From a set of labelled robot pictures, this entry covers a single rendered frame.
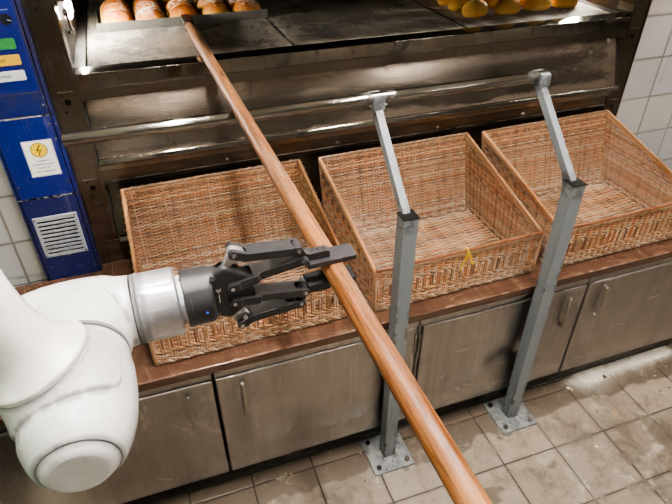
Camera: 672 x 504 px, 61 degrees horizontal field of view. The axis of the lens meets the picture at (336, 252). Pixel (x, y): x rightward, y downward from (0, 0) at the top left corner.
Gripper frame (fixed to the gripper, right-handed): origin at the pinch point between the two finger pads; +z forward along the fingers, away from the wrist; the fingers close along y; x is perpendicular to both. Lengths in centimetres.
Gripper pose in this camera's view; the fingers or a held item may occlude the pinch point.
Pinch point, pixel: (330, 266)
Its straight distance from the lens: 79.0
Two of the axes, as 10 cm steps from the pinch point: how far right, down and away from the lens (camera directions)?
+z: 9.4, -2.0, 2.8
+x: 3.4, 5.6, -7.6
